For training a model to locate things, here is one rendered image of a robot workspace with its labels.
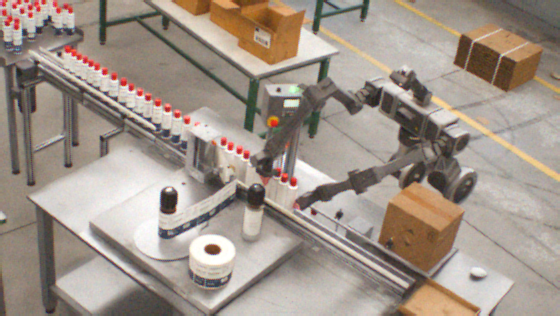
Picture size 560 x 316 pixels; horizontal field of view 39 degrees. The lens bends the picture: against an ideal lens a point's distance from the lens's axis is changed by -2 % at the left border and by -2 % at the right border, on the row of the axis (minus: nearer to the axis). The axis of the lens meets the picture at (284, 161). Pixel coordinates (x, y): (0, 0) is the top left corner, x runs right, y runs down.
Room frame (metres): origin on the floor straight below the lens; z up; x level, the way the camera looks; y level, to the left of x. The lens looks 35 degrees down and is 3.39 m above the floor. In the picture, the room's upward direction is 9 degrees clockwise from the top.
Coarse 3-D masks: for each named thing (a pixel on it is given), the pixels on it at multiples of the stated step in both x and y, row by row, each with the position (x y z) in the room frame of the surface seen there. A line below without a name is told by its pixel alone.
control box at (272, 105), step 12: (276, 84) 3.37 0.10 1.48; (288, 84) 3.39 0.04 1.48; (264, 96) 3.33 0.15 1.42; (276, 96) 3.27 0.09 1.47; (288, 96) 3.29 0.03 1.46; (300, 96) 3.32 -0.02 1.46; (264, 108) 3.31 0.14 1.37; (276, 108) 3.28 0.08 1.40; (288, 108) 3.30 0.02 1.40; (264, 120) 3.28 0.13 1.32; (276, 120) 3.28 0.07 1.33
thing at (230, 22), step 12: (216, 0) 5.20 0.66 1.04; (228, 0) 5.24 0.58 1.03; (240, 0) 5.57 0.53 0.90; (252, 0) 5.20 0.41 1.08; (264, 0) 5.31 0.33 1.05; (216, 12) 5.35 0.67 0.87; (228, 12) 5.26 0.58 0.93; (240, 12) 5.17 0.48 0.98; (216, 24) 5.34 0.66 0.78; (228, 24) 5.25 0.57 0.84
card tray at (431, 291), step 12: (420, 288) 2.80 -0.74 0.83; (432, 288) 2.81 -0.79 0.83; (444, 288) 2.79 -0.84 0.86; (408, 300) 2.70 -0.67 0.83; (420, 300) 2.72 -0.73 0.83; (432, 300) 2.73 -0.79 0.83; (444, 300) 2.74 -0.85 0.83; (456, 300) 2.75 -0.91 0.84; (408, 312) 2.60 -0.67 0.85; (420, 312) 2.64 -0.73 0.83; (432, 312) 2.65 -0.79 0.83; (444, 312) 2.66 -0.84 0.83; (456, 312) 2.67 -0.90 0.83; (468, 312) 2.68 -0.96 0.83
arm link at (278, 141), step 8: (304, 96) 3.12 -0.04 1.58; (304, 104) 3.09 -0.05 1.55; (312, 104) 3.09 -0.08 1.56; (320, 104) 3.06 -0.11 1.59; (296, 112) 3.11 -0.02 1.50; (304, 112) 3.08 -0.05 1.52; (288, 120) 3.12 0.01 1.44; (296, 120) 3.10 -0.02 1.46; (304, 120) 3.12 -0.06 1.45; (288, 128) 3.11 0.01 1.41; (296, 128) 3.12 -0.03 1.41; (280, 136) 3.12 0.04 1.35; (288, 136) 3.12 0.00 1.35; (272, 144) 3.14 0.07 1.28; (280, 144) 3.11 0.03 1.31; (272, 152) 3.12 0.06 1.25
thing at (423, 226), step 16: (400, 192) 3.15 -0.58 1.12; (416, 192) 3.17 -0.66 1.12; (432, 192) 3.19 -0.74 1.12; (400, 208) 3.02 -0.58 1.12; (416, 208) 3.04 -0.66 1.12; (432, 208) 3.06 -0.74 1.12; (448, 208) 3.08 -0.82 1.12; (384, 224) 3.06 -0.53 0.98; (400, 224) 3.01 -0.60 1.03; (416, 224) 2.97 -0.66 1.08; (432, 224) 2.94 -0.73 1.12; (448, 224) 2.96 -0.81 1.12; (384, 240) 3.05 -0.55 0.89; (400, 240) 3.00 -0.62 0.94; (416, 240) 2.95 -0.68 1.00; (432, 240) 2.91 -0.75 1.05; (448, 240) 3.01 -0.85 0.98; (400, 256) 2.98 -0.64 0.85; (416, 256) 2.94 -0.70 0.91; (432, 256) 2.90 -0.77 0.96
